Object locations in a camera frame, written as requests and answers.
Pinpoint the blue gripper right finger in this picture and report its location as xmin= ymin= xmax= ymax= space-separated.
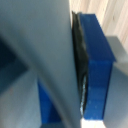
xmin=71 ymin=11 xmax=118 ymax=122

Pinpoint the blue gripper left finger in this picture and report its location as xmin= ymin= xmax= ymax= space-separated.
xmin=35 ymin=77 xmax=64 ymax=126

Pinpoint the blue cup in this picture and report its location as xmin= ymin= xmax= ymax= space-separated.
xmin=0 ymin=0 xmax=128 ymax=128

